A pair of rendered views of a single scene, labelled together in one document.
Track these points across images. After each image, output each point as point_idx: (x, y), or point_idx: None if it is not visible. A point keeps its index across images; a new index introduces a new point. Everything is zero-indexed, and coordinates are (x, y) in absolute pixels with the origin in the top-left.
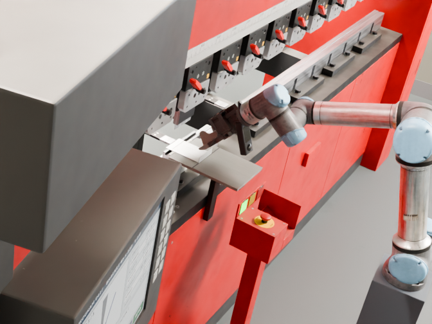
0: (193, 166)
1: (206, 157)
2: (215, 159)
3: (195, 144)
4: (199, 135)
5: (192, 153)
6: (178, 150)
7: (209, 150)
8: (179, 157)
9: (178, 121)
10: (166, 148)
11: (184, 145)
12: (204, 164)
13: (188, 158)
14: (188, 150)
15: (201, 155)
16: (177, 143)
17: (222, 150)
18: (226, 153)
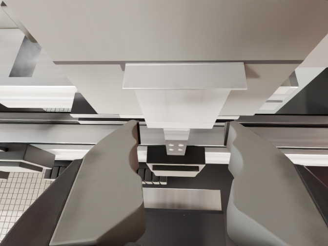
0: (289, 61)
1: (174, 60)
2: (157, 30)
3: (129, 106)
4: (79, 112)
5: (193, 95)
6: (205, 115)
7: (154, 87)
8: (241, 103)
9: (224, 230)
10: (212, 127)
11: (166, 115)
12: (237, 43)
13: (229, 91)
14: (180, 106)
15: (227, 89)
16: (173, 124)
17: (55, 46)
18: (41, 20)
